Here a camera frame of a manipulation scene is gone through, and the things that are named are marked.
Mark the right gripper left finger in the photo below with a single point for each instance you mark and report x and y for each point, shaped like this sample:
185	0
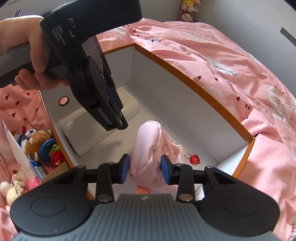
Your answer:
105	176

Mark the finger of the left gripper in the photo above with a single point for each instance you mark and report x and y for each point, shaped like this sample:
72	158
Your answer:
120	121
116	98

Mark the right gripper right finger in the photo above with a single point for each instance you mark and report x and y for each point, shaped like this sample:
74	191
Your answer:
184	176

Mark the pink fabric pouch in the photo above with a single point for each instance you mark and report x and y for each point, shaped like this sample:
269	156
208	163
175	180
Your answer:
151	142

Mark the red crochet strawberry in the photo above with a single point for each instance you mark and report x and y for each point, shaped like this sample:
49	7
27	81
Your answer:
56	156

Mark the crochet white bunny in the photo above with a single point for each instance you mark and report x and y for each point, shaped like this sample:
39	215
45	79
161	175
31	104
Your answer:
14	189

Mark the blue card pack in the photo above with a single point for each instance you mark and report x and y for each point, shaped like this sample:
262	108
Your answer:
39	170

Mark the pink fluffy pompom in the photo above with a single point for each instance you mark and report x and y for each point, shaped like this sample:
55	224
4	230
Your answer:
33	183

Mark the white Vaseline tube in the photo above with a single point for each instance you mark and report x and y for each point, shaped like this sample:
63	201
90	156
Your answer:
24	168

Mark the person left hand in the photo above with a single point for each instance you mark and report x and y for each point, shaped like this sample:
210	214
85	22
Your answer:
20	30

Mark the orange cardboard box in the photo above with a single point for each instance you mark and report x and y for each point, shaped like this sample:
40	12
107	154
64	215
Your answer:
150	92

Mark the brown plush toy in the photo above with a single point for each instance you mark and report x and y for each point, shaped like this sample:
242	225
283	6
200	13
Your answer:
32	141

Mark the pink bed duvet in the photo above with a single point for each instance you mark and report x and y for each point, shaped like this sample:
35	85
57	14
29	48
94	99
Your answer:
249	90

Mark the plush toy column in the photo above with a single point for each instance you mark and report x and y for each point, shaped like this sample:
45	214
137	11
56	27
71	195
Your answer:
189	10

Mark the wall switch panel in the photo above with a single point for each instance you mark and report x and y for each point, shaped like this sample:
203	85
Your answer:
289	36

